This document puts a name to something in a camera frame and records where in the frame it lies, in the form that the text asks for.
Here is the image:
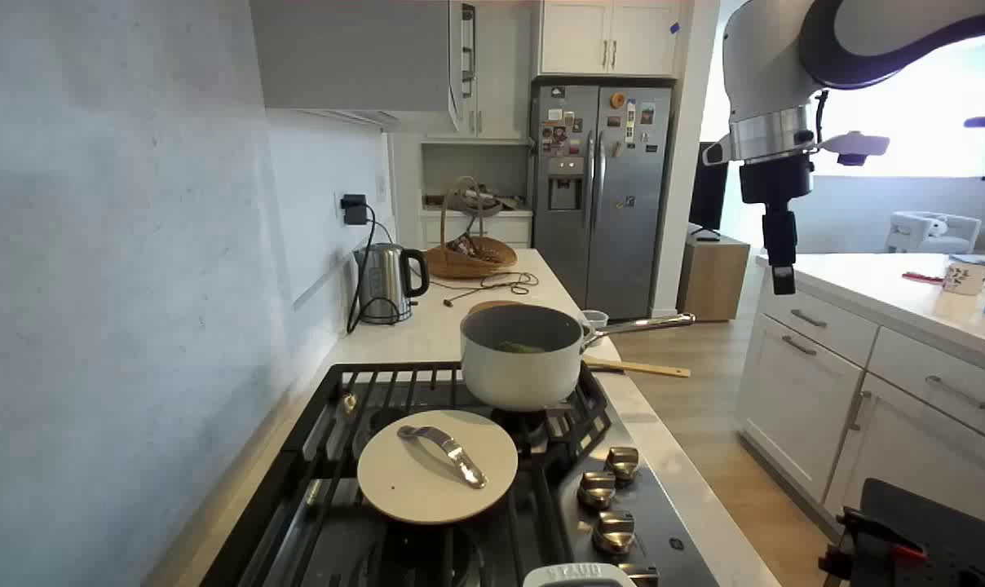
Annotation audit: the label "stainless steel refrigerator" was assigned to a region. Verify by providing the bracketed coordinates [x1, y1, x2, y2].
[532, 79, 673, 319]

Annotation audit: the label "wooden wire basket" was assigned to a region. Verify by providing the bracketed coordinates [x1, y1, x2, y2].
[424, 184, 514, 280]

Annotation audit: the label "white mug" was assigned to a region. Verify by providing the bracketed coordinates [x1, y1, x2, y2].
[941, 254, 985, 298]

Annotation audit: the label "white lidded pot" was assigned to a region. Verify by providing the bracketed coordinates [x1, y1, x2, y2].
[523, 561, 637, 587]

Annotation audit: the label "white upper cabinets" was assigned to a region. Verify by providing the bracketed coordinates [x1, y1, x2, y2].
[536, 0, 688, 79]

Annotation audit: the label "wooden spoon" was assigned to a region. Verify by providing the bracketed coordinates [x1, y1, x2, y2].
[585, 358, 692, 379]

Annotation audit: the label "white island cabinets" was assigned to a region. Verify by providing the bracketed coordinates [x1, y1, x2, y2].
[741, 254, 985, 517]

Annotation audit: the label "beige pot lid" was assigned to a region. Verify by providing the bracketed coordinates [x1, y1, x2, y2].
[357, 411, 518, 524]

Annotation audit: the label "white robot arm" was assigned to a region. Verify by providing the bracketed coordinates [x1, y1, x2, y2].
[708, 0, 985, 298]

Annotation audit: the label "black gas stove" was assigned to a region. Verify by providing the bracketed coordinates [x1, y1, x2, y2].
[201, 361, 716, 587]

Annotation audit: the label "stove knob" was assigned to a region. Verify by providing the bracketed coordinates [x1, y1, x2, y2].
[591, 512, 637, 561]
[620, 563, 659, 587]
[604, 445, 638, 484]
[577, 469, 616, 512]

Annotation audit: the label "cardboard box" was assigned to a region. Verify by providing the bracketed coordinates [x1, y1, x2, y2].
[677, 234, 751, 323]

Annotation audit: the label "white saucepan with handle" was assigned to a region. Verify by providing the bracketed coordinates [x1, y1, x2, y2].
[457, 301, 698, 413]

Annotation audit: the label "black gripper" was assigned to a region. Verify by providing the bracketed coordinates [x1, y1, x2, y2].
[741, 154, 813, 298]

